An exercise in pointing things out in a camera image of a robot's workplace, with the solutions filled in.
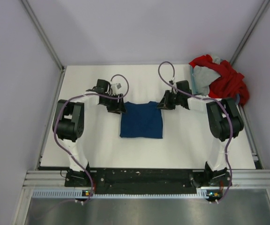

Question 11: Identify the left aluminium corner post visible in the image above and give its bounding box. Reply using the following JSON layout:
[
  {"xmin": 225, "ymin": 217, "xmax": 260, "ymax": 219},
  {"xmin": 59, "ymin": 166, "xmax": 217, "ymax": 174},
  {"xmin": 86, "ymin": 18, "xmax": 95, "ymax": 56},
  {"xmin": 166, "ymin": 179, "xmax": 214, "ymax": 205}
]
[{"xmin": 19, "ymin": 0, "xmax": 65, "ymax": 72}]

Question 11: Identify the light blue laundry basket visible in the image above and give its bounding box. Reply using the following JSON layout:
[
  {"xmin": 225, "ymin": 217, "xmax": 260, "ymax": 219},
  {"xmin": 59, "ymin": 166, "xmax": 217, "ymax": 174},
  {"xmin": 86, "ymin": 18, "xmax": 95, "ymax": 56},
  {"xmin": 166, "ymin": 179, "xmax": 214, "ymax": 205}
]
[{"xmin": 189, "ymin": 65, "xmax": 241, "ymax": 106}]

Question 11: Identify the red t shirt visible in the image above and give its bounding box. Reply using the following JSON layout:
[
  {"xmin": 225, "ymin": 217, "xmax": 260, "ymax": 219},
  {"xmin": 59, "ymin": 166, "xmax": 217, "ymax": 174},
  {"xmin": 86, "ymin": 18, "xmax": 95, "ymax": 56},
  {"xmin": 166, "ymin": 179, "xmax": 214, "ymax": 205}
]
[{"xmin": 189, "ymin": 59, "xmax": 250, "ymax": 105}]

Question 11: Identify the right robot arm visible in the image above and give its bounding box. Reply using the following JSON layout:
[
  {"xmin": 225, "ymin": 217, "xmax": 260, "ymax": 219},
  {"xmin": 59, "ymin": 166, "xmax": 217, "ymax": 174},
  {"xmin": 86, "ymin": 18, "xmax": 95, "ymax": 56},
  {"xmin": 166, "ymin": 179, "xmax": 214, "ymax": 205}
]
[{"xmin": 157, "ymin": 80, "xmax": 244, "ymax": 188}]

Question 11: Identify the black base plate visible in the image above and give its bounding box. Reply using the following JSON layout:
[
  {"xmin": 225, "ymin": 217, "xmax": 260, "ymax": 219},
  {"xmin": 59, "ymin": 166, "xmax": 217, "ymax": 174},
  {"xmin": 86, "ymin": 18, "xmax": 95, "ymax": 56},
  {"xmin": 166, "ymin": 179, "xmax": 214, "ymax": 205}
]
[{"xmin": 64, "ymin": 167, "xmax": 232, "ymax": 195}]

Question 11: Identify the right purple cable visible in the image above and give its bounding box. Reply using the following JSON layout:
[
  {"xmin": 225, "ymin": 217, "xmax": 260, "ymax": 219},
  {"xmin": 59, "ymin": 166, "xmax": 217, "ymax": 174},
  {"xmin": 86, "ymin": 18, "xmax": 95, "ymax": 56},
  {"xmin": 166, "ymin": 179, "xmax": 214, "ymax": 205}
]
[{"xmin": 157, "ymin": 61, "xmax": 233, "ymax": 204}]

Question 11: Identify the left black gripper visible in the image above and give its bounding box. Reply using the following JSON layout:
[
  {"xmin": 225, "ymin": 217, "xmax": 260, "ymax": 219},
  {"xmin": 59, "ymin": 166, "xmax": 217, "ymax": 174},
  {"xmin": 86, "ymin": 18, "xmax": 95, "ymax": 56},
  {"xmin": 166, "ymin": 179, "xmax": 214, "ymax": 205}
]
[{"xmin": 101, "ymin": 93, "xmax": 127, "ymax": 114}]

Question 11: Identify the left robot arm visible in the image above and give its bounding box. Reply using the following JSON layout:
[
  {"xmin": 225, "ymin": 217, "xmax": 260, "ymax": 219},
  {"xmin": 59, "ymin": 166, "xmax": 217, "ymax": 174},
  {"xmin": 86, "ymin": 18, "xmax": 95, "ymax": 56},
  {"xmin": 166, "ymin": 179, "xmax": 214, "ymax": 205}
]
[{"xmin": 52, "ymin": 79, "xmax": 129, "ymax": 187}]

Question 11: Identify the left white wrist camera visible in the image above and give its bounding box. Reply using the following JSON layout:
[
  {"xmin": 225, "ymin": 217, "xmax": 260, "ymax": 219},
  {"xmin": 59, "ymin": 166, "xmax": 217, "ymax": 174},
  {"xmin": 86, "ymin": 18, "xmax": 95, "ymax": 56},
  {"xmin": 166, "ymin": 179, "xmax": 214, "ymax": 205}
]
[{"xmin": 110, "ymin": 82, "xmax": 121, "ymax": 97}]

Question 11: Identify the blue t shirt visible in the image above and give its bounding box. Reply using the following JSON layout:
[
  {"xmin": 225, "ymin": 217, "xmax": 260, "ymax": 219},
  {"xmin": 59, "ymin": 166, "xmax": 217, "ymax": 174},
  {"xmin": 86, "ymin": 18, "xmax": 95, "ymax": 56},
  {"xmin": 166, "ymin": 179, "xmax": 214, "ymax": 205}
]
[{"xmin": 120, "ymin": 101, "xmax": 163, "ymax": 139}]

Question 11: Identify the purple cable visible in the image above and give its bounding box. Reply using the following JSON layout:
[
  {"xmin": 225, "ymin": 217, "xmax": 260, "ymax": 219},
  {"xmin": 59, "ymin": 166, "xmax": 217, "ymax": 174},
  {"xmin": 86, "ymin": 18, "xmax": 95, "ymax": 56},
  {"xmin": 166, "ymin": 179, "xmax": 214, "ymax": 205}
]
[
  {"xmin": 52, "ymin": 74, "xmax": 130, "ymax": 207},
  {"xmin": 157, "ymin": 61, "xmax": 233, "ymax": 204}
]

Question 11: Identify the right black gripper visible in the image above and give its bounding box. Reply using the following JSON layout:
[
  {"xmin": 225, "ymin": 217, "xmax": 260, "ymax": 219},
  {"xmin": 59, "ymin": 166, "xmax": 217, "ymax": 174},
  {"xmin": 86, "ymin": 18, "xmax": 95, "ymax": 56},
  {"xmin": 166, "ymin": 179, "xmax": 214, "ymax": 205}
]
[{"xmin": 156, "ymin": 90, "xmax": 182, "ymax": 110}]

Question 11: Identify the aluminium frame rail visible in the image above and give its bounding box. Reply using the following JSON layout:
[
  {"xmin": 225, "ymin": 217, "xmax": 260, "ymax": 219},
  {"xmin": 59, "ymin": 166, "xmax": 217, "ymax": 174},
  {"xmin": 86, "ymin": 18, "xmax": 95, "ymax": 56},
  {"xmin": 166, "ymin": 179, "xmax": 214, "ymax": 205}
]
[{"xmin": 22, "ymin": 170, "xmax": 270, "ymax": 189}]

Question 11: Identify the light blue cable duct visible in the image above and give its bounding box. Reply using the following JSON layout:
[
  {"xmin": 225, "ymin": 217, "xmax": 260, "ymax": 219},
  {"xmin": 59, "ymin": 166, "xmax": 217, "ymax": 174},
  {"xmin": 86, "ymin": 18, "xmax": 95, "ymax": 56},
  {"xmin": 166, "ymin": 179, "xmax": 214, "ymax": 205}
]
[{"xmin": 32, "ymin": 189, "xmax": 218, "ymax": 200}]

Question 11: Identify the aluminium corner post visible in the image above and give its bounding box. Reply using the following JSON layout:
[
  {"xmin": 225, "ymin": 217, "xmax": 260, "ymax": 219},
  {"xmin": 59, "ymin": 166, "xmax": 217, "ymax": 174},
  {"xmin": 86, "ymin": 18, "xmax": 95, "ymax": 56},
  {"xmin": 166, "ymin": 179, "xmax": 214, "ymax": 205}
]
[
  {"xmin": 19, "ymin": 0, "xmax": 65, "ymax": 72},
  {"xmin": 229, "ymin": 0, "xmax": 270, "ymax": 66}
]

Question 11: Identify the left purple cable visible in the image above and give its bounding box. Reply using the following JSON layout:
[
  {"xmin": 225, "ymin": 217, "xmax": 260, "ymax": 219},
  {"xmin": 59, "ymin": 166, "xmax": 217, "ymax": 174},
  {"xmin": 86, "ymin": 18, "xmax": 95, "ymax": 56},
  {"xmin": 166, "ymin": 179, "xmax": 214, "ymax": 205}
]
[{"xmin": 52, "ymin": 74, "xmax": 130, "ymax": 207}]

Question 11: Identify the grey t shirt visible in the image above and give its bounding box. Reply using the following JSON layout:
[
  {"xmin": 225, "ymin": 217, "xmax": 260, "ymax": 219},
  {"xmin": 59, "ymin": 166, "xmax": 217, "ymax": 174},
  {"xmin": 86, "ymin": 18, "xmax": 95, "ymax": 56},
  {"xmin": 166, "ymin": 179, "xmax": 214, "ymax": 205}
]
[{"xmin": 192, "ymin": 54, "xmax": 222, "ymax": 96}]

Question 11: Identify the right aluminium corner post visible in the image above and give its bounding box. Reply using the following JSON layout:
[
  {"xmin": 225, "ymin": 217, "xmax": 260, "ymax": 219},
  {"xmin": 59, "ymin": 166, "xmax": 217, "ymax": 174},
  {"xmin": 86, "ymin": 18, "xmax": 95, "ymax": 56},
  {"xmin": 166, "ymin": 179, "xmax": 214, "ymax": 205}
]
[{"xmin": 229, "ymin": 0, "xmax": 270, "ymax": 66}]

